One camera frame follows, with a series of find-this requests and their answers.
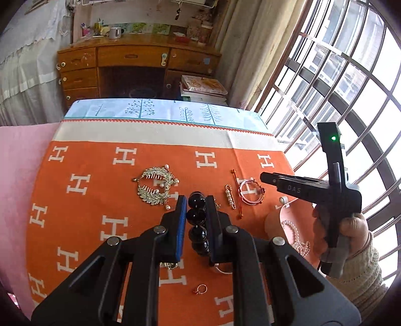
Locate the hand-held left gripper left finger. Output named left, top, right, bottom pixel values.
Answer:
left=31, top=195, right=188, bottom=326

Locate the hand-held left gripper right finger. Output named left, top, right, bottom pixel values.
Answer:
left=205, top=195, right=361, bottom=326

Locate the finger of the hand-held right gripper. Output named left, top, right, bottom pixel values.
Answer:
left=260, top=172, right=329, bottom=189
left=276, top=179, right=329, bottom=201

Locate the black bead bracelet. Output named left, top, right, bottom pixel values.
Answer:
left=186, top=190, right=211, bottom=257

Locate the rose gold bangle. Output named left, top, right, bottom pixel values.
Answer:
left=238, top=179, right=266, bottom=206

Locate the gold pearl hair clip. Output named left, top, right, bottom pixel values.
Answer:
left=224, top=184, right=236, bottom=210

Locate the thin red hair pin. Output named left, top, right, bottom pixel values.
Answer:
left=231, top=169, right=244, bottom=219

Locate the pink jewelry box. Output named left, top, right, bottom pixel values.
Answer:
left=265, top=196, right=323, bottom=267

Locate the gold leaf pearl hair comb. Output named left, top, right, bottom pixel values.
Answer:
left=132, top=164, right=180, bottom=211

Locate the person's right forearm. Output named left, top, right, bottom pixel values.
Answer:
left=320, top=232, right=386, bottom=314

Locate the person's right hand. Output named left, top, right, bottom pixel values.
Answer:
left=313, top=207, right=374, bottom=262

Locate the window grille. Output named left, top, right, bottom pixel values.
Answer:
left=251, top=0, right=401, bottom=289

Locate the orange patterned blanket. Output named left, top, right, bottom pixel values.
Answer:
left=25, top=121, right=301, bottom=326

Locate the stack of books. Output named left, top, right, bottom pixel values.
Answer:
left=180, top=75, right=229, bottom=104

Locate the beige curtain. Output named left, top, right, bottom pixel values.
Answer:
left=216, top=0, right=314, bottom=113

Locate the light blue tree-print sheet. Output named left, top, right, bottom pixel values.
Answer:
left=64, top=99, right=273, bottom=135

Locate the pink bedsheet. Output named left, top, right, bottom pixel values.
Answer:
left=0, top=122, right=63, bottom=314

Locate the wooden desk with drawers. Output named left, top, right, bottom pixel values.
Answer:
left=57, top=34, right=222, bottom=110

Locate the white lace furniture cover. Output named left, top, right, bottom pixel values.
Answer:
left=0, top=0, right=76, bottom=126

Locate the pearl necklace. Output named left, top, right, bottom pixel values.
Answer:
left=281, top=219, right=311, bottom=256

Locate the white wire shelf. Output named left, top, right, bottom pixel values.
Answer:
left=171, top=0, right=217, bottom=8

